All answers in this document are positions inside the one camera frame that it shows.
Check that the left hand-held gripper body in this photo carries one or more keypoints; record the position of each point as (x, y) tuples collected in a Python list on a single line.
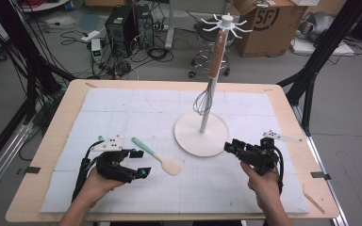
[(110, 166)]

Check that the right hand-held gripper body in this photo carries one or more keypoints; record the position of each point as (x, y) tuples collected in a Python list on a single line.
[(259, 157)]

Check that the white utensil stand with hooks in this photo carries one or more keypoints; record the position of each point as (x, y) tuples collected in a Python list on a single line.
[(201, 141)]

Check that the person's left hand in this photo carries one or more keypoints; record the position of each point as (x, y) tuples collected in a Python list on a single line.
[(95, 188)]

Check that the person's right hand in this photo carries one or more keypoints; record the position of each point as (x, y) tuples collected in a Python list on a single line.
[(265, 188)]

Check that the white foam mat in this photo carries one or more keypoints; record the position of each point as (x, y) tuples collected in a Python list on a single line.
[(138, 109)]

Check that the black tape strip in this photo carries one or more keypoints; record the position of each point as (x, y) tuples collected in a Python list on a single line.
[(32, 169), (320, 175)]

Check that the thin wooden stick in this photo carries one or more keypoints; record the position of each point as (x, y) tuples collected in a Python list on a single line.
[(314, 203)]

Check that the cardboard box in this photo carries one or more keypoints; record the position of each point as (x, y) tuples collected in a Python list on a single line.
[(264, 40)]

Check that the small device with green display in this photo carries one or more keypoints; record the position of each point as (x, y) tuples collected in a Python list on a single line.
[(96, 50)]

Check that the chrome stool with black seat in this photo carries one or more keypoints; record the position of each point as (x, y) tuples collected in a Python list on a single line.
[(198, 36)]

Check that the large black computer tower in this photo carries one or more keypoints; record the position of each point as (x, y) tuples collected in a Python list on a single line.
[(119, 34)]

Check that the white power strip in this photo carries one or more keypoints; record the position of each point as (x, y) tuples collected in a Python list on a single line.
[(90, 36)]

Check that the white flat board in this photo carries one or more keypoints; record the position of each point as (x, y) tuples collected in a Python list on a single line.
[(326, 48)]

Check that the slim dark computer tower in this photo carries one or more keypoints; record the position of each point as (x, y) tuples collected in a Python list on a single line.
[(144, 25)]

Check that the white keyboard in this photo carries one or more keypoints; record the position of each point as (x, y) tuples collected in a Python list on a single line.
[(304, 2)]

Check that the white round table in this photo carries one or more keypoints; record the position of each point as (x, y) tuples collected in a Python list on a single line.
[(44, 6)]

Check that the aluminium rail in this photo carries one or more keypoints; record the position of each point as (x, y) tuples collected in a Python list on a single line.
[(315, 153), (3, 160)]

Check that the white metal post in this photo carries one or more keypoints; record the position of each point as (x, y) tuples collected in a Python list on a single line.
[(170, 25)]

